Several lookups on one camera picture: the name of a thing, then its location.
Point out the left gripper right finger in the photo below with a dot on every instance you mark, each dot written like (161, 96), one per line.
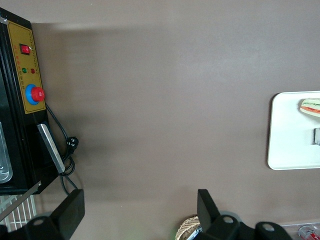
(212, 225)

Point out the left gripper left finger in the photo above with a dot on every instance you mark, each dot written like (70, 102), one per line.
(67, 215)

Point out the beige plastic tray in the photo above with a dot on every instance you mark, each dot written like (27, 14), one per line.
(287, 145)

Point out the light wicker basket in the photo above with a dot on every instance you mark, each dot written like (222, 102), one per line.
(187, 222)

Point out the clear acrylic bottle rack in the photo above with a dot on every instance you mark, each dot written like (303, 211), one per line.
(290, 228)

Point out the black sealing machine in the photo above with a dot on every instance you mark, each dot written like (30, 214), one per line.
(15, 140)

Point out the red emergency stop button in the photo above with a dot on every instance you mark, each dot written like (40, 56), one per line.
(37, 94)

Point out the wrapped triangle sandwich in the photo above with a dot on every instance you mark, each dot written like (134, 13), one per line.
(310, 107)

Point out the red rocker switch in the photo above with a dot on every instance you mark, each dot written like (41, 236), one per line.
(25, 49)

